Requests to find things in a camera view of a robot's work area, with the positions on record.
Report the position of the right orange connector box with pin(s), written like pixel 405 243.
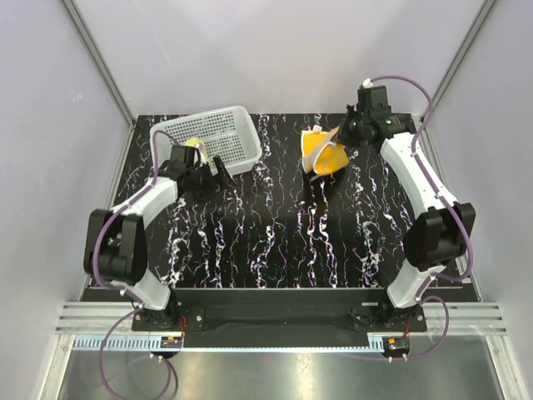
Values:
pixel 398 345

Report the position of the orange connector box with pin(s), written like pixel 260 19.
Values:
pixel 398 345
pixel 171 342

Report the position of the right aluminium frame post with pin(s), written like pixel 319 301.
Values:
pixel 478 23

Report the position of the slotted cable duct rail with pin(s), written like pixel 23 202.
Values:
pixel 140 343

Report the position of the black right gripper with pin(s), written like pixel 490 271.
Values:
pixel 342 136

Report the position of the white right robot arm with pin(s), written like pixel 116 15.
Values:
pixel 442 229

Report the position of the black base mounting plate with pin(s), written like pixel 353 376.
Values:
pixel 333 315

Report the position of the aluminium frame post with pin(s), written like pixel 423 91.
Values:
pixel 478 23
pixel 82 29

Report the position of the white plastic mesh basket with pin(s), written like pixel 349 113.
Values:
pixel 228 133

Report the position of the left aluminium frame post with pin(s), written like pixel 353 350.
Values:
pixel 82 29

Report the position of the yellow-green and grey towel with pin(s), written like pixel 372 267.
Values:
pixel 200 154

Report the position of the orange and grey towel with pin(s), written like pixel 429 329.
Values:
pixel 321 154

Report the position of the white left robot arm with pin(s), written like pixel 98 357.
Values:
pixel 116 251

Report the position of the left orange connector box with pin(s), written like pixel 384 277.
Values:
pixel 171 342

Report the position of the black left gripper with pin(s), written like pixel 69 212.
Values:
pixel 211 186

